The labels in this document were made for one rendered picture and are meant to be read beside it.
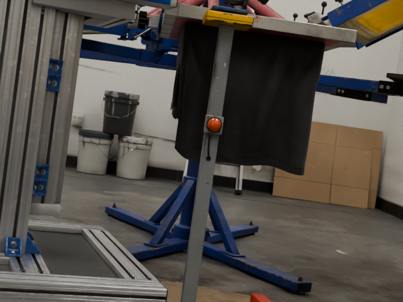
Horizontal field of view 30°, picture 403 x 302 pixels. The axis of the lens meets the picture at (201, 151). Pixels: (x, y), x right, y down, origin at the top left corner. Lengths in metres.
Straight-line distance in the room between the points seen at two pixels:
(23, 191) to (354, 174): 5.34
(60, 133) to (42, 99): 0.12
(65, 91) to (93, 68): 4.86
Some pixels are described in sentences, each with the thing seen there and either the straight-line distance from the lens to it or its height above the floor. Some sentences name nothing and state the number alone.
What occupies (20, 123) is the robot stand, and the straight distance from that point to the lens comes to 2.08.
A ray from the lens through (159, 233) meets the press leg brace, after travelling 3.46.
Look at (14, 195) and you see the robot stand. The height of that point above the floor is 0.39.
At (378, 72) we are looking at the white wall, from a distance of 7.33.
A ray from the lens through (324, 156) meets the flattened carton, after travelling 7.11.
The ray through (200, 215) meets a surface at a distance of 2.09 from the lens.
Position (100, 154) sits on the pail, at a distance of 6.65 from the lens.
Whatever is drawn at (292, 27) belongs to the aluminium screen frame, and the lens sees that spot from 2.31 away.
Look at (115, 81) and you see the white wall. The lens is 6.99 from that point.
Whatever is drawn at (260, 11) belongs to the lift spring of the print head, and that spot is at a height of 1.18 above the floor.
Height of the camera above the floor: 0.68
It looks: 3 degrees down
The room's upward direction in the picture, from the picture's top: 8 degrees clockwise
